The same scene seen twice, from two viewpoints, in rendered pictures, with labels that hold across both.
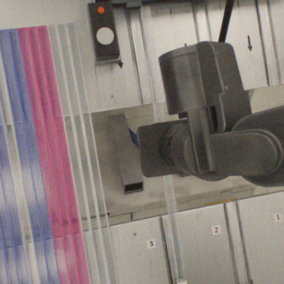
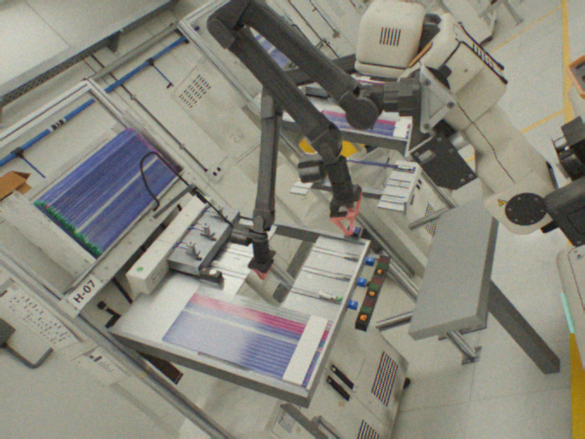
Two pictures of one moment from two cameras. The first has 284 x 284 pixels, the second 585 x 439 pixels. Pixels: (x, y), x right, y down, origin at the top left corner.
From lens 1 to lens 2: 1.44 m
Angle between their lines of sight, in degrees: 43
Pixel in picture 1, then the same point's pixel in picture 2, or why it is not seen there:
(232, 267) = (328, 277)
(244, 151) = (258, 222)
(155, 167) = (262, 266)
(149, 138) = (252, 264)
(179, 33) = (228, 258)
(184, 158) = (257, 241)
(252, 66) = not seen: hidden behind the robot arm
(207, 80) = (242, 229)
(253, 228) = (318, 265)
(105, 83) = (227, 286)
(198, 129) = (252, 236)
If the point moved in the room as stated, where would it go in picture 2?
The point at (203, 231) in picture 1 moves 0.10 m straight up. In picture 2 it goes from (306, 280) to (288, 261)
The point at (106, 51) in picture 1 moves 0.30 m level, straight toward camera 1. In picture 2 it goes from (218, 273) to (265, 252)
